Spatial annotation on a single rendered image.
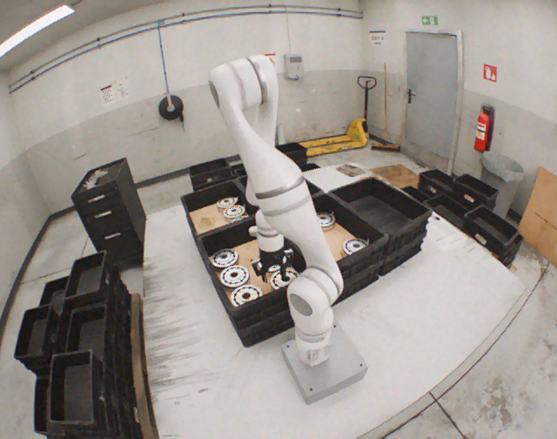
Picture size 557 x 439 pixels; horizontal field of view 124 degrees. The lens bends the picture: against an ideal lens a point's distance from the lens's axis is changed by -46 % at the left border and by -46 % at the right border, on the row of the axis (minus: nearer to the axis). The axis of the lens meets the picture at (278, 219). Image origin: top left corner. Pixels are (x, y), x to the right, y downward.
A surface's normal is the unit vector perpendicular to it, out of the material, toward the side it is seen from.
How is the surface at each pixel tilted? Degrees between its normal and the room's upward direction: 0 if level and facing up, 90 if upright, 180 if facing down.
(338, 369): 1
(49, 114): 90
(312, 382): 1
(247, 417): 0
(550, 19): 90
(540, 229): 75
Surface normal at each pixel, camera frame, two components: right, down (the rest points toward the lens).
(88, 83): 0.37, 0.49
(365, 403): -0.08, -0.83
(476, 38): -0.93, 0.27
